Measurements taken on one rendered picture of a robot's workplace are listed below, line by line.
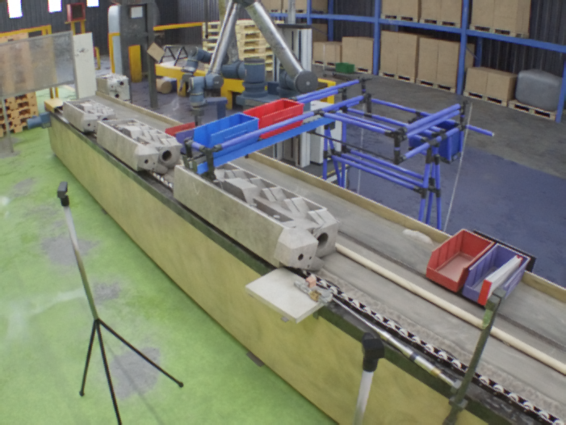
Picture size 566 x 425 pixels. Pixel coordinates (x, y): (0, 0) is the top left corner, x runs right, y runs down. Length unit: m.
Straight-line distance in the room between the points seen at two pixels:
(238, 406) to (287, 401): 0.27
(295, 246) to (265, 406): 0.97
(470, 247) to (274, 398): 1.31
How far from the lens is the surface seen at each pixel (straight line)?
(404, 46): 12.02
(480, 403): 1.57
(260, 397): 2.46
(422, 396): 1.71
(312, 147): 4.36
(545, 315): 2.09
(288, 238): 1.85
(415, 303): 1.93
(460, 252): 2.31
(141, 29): 8.59
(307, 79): 3.53
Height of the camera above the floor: 1.92
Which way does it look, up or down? 27 degrees down
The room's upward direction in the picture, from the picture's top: straight up
